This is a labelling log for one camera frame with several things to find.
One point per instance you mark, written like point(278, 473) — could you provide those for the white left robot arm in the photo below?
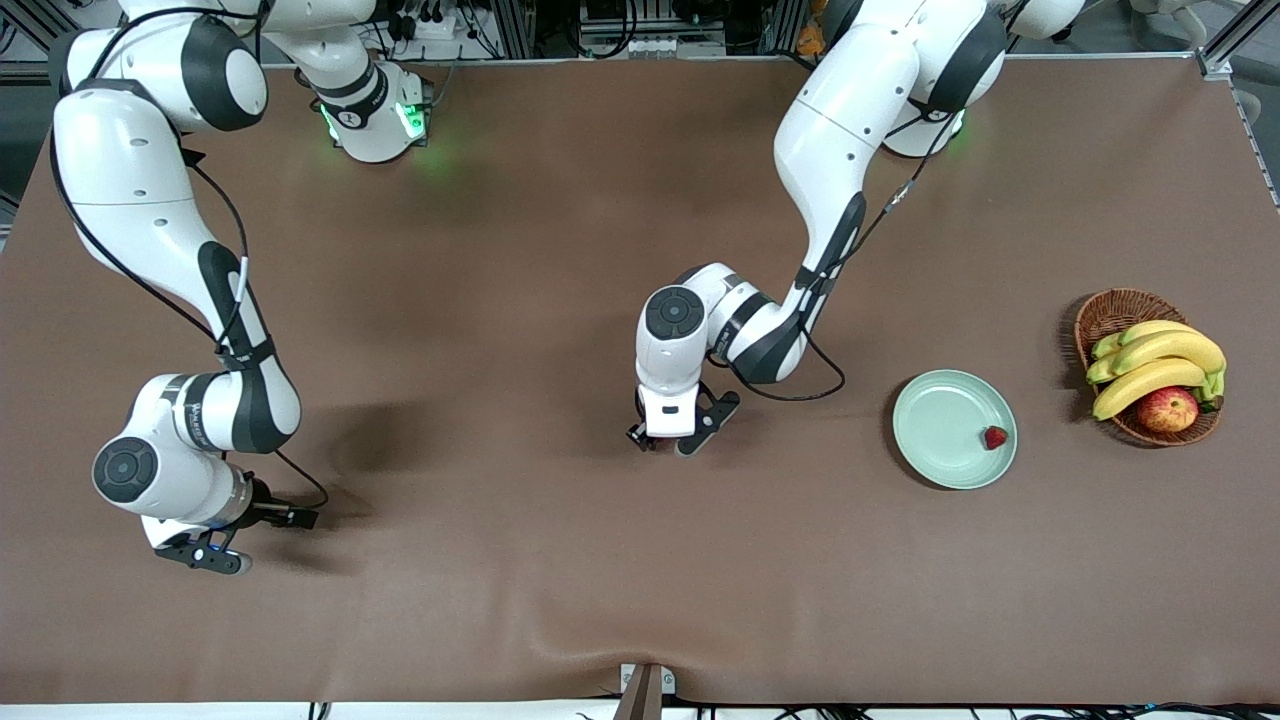
point(850, 130)

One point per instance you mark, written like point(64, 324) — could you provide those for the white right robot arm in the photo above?
point(130, 170)

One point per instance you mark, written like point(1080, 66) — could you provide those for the metal table edge bracket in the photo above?
point(645, 695)

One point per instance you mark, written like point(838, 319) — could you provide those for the white power strip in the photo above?
point(430, 25)

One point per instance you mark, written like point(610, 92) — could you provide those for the brown wicker basket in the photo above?
point(1115, 310)

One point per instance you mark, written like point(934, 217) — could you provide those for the aluminium frame beam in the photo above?
point(1225, 50)
point(30, 15)

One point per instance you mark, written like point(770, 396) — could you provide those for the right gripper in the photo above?
point(267, 509)

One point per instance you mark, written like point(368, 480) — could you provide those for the large yellow banana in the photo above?
point(1145, 385)
point(1175, 345)

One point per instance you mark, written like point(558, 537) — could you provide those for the red yellow apple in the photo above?
point(1168, 410)

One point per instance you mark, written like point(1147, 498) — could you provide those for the small yellow banana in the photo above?
point(1150, 328)

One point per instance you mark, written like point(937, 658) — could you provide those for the brown table cover mat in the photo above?
point(640, 600)

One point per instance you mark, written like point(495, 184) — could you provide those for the pale green round plate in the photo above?
point(945, 430)

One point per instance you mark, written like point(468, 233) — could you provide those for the pile of orange buns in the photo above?
point(810, 40)

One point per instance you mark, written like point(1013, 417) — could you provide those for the white terminal strip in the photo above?
point(650, 45)

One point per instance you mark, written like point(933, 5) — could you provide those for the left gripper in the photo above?
point(646, 443)

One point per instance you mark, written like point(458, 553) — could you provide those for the greenish yellow banana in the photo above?
point(1105, 345)
point(1100, 370)

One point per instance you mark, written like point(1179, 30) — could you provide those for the red strawberry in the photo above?
point(995, 437)

